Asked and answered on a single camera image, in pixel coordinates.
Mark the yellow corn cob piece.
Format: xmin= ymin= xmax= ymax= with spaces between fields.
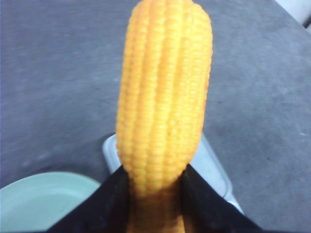
xmin=116 ymin=0 xmax=213 ymax=233

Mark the light green oval plate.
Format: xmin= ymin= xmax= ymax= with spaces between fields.
xmin=0 ymin=171 xmax=100 ymax=233

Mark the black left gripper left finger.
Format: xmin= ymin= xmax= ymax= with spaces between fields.
xmin=46 ymin=166 xmax=129 ymax=233

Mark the silver digital kitchen scale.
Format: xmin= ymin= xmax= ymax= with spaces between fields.
xmin=102 ymin=134 xmax=243 ymax=213

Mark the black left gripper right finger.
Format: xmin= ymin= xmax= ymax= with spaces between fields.
xmin=181 ymin=165 xmax=263 ymax=233

